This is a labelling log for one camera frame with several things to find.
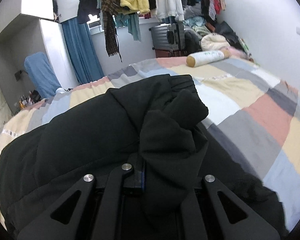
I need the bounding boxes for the black padded winter jacket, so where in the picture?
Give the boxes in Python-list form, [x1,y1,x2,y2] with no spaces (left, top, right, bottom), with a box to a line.
[0,74,288,239]

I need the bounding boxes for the colourful hanging clothes cluster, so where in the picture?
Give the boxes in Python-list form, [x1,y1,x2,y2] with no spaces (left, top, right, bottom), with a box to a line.
[201,0,226,22]

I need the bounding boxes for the pastel patchwork bed quilt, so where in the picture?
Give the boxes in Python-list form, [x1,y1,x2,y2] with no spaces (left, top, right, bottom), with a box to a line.
[0,57,300,231]

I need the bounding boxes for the cosmetics bottles on nightstand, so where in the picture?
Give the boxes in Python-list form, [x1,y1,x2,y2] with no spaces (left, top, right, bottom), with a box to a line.
[18,90,42,109]

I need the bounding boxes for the blue covered chair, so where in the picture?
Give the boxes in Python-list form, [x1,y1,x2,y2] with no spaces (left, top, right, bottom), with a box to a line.
[24,52,62,98]

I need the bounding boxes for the cylindrical white bolster pillow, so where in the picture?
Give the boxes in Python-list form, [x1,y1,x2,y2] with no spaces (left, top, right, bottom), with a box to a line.
[186,49,231,67]

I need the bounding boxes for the blue window curtain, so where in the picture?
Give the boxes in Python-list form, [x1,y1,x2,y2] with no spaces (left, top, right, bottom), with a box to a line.
[62,18,104,85]

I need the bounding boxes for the cream plush blanket pile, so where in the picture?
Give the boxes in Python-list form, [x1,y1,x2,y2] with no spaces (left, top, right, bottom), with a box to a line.
[200,33,230,51]

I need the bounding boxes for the grey ribbed suitcase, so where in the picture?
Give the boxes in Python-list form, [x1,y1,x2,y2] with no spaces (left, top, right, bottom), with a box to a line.
[149,23,185,52]

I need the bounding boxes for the teal hanging garment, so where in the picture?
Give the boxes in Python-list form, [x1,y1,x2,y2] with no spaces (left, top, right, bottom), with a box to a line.
[115,13,142,42]

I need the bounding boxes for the white hanging hoodie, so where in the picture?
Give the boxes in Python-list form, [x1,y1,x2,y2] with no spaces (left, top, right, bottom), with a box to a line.
[156,0,184,21]

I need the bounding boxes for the dark navy hanging garment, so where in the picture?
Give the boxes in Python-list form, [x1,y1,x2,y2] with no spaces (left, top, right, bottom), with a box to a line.
[77,0,100,24]

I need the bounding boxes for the brown plaid scarf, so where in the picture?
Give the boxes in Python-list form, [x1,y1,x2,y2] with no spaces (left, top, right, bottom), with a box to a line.
[101,0,122,59]

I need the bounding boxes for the black wall charger plug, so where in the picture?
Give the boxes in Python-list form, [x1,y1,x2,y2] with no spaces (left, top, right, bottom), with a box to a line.
[14,70,28,81]

